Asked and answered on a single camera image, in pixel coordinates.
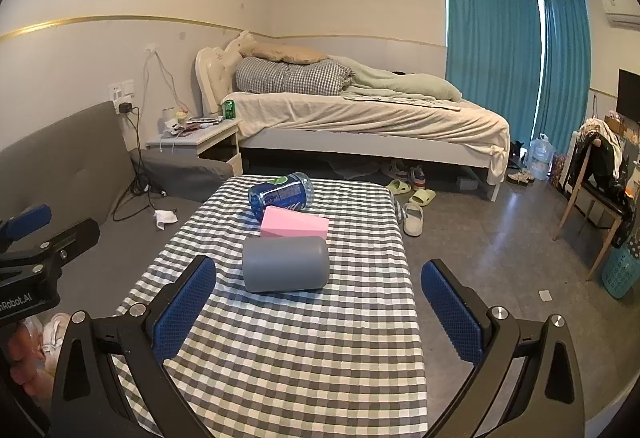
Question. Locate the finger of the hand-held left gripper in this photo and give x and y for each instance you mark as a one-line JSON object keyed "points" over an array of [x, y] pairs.
{"points": [[27, 220], [70, 238]]}

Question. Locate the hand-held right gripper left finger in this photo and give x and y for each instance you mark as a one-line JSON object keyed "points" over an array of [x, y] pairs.
{"points": [[184, 310]]}

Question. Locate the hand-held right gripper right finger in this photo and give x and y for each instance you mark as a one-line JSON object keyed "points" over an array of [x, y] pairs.
{"points": [[451, 313]]}

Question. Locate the grey cup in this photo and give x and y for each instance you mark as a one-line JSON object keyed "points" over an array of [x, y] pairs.
{"points": [[285, 265]]}

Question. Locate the person's left hand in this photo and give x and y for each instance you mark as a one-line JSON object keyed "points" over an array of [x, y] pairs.
{"points": [[20, 358]]}

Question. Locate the white shoes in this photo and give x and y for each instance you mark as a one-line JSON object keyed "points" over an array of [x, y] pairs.
{"points": [[55, 343]]}

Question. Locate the grey sofa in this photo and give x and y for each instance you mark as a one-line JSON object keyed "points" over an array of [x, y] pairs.
{"points": [[60, 153]]}

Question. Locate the crumpled white tissue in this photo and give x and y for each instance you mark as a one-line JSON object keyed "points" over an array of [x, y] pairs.
{"points": [[165, 218]]}

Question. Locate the white paper scrap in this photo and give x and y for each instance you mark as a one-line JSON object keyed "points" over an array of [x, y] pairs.
{"points": [[545, 295]]}

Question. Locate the white slipper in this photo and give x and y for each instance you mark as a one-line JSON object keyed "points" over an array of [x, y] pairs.
{"points": [[413, 220]]}

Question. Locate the grey striped slipper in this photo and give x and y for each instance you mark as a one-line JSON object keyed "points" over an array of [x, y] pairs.
{"points": [[399, 210]]}

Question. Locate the green slipper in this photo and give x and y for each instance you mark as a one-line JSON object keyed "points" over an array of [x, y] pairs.
{"points": [[422, 197], [398, 187]]}

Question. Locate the checked tablecloth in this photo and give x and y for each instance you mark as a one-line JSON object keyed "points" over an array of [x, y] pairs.
{"points": [[300, 348]]}

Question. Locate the grey storage box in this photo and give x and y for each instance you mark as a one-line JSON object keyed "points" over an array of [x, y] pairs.
{"points": [[470, 183]]}

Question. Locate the pink foam block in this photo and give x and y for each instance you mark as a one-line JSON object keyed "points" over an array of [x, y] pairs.
{"points": [[290, 224]]}

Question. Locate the black plug charger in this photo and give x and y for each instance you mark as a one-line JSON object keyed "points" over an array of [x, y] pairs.
{"points": [[125, 108]]}

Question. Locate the grey sneaker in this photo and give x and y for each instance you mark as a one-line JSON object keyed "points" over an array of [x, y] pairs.
{"points": [[417, 175]]}

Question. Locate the blue plastic bottle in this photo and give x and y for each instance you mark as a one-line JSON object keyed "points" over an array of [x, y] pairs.
{"points": [[280, 195]]}

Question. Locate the white sneakers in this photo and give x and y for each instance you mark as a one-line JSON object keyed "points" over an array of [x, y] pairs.
{"points": [[521, 177]]}

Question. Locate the teal laundry basket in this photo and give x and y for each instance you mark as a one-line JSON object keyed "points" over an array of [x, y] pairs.
{"points": [[620, 273]]}

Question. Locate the white nightstand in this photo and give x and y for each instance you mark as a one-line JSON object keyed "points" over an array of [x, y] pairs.
{"points": [[215, 138]]}

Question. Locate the bed with beige sheets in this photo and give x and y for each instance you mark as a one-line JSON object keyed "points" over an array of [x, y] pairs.
{"points": [[375, 154]]}

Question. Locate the clear water jug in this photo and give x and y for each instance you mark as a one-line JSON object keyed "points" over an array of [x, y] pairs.
{"points": [[541, 158]]}

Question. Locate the wooden chair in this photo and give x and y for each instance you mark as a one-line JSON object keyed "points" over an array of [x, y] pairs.
{"points": [[597, 198]]}

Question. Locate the green drink can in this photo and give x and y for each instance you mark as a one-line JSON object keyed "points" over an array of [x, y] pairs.
{"points": [[229, 110]]}

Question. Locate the cream bed sheet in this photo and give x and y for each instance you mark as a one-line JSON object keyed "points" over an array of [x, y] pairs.
{"points": [[360, 116]]}

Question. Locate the clothes pile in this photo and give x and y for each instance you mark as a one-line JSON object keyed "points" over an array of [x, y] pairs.
{"points": [[607, 153]]}

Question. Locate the pale green blanket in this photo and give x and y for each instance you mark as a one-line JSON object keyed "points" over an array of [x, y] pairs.
{"points": [[400, 86]]}

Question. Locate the checked duvet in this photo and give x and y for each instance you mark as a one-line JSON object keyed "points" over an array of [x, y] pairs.
{"points": [[290, 76]]}

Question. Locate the wide teal curtain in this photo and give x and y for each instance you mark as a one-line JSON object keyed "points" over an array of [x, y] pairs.
{"points": [[490, 53]]}

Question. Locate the narrow teal curtain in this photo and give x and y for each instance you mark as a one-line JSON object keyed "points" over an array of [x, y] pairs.
{"points": [[562, 73]]}

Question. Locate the beige pillow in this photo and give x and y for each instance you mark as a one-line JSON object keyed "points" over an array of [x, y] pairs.
{"points": [[287, 53]]}

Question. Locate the black screen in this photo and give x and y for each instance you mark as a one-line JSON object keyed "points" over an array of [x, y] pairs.
{"points": [[629, 93]]}

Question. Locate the white air conditioner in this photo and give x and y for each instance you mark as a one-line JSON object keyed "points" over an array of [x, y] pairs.
{"points": [[622, 13]]}

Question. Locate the white wall socket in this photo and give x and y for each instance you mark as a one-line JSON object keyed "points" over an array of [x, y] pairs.
{"points": [[121, 89]]}

